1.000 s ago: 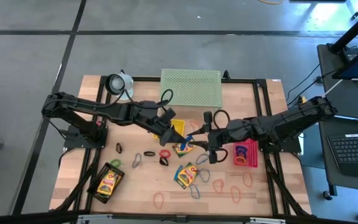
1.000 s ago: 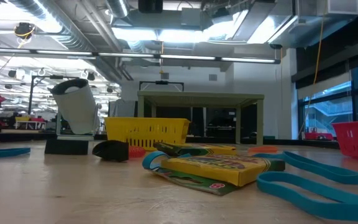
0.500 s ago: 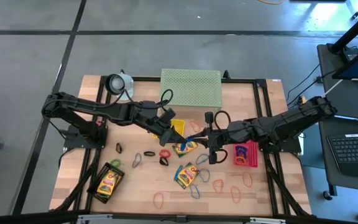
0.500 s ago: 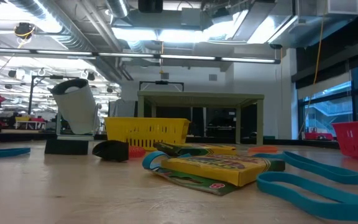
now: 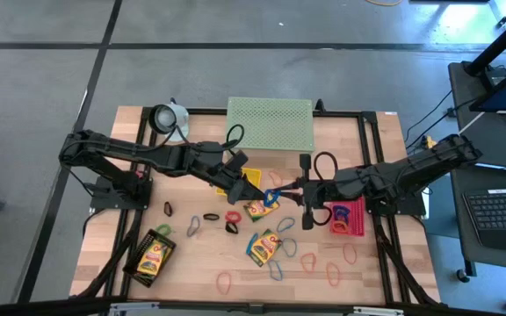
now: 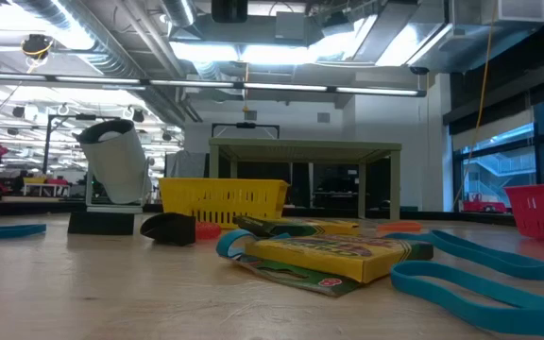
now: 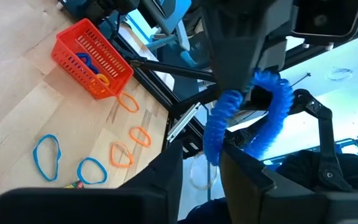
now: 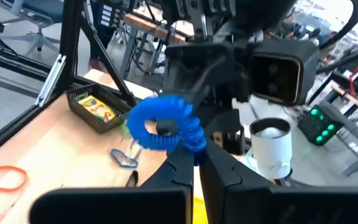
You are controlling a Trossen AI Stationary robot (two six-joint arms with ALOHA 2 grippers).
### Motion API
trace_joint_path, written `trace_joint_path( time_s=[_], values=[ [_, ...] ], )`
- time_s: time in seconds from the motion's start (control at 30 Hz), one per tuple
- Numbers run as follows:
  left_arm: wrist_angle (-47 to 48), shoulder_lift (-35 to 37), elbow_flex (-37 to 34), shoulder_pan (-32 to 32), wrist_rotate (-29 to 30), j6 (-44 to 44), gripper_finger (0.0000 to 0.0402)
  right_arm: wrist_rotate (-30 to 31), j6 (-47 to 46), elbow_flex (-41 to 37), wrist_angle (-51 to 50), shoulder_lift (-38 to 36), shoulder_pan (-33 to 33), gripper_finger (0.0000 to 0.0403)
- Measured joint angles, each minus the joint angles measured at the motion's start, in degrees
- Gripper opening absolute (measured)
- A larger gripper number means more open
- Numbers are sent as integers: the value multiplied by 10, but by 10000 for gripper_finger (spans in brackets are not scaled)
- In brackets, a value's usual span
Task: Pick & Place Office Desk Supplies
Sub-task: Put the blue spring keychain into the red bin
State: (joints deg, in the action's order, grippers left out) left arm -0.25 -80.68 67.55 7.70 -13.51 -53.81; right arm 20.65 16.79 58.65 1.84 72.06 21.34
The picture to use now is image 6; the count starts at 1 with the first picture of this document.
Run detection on yellow Crayola crayon box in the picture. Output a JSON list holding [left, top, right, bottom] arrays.
[[244, 233, 435, 285], [232, 214, 363, 239]]

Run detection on green crayon package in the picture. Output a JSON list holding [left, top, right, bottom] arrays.
[[232, 253, 364, 298]]

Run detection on orange rubber band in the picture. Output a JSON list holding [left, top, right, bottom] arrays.
[[376, 221, 424, 234]]

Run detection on black rectangular block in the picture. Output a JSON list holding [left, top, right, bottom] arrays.
[[67, 211, 136, 237]]

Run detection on yellow plastic basket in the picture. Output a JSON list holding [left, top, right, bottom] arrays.
[[158, 177, 290, 231]]

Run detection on grey cloth cover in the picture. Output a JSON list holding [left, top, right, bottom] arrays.
[[164, 150, 208, 179]]

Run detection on long ceiling light bar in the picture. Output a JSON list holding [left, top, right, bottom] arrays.
[[0, 70, 428, 98]]

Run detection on red cart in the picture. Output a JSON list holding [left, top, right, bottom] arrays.
[[461, 192, 510, 214]]

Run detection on white work table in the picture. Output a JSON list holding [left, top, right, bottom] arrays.
[[20, 176, 72, 198]]

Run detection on red plastic basket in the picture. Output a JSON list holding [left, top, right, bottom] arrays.
[[503, 181, 544, 246]]

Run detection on yellow hanging cable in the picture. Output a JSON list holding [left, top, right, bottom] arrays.
[[454, 0, 498, 207]]

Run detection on black ceiling cord reel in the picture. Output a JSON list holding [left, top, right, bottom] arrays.
[[20, 33, 56, 61]]

